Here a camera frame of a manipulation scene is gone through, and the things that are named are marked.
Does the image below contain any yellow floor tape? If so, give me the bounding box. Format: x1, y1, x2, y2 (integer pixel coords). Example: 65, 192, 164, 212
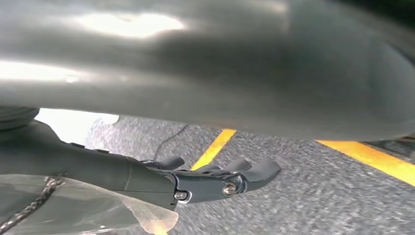
315, 139, 415, 188
190, 128, 237, 171

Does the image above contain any clear plastic film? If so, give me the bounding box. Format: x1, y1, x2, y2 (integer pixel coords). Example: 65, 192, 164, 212
0, 174, 180, 235

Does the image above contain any black floor cable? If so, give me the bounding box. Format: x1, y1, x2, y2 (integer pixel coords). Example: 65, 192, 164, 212
153, 124, 189, 161

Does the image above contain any braided grey cable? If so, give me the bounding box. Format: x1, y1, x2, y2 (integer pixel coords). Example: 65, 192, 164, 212
0, 176, 65, 235

